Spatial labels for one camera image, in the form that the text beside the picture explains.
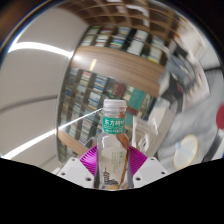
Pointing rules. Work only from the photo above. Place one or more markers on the flat round red coaster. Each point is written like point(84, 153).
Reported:
point(220, 116)

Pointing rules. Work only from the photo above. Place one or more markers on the clear bottle with green label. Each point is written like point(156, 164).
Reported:
point(111, 156)

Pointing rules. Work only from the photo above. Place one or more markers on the wooden cubby shelf unit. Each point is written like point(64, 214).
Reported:
point(133, 11)

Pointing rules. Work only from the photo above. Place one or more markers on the straight ceiling light strip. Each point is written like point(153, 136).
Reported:
point(40, 47)

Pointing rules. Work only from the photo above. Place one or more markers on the narrow bookshelf full of books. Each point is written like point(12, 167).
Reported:
point(133, 43)

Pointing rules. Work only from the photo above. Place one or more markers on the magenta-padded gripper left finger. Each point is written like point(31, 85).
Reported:
point(75, 171)

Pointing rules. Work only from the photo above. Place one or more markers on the curved wooden slatted bench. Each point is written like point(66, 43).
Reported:
point(71, 141)

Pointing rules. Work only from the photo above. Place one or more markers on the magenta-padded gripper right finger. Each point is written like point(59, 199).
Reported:
point(150, 171)

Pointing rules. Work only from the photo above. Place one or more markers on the dark grey building model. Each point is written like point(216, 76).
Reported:
point(178, 75)

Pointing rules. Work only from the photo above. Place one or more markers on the wide bookshelf full of books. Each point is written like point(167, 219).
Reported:
point(86, 96)

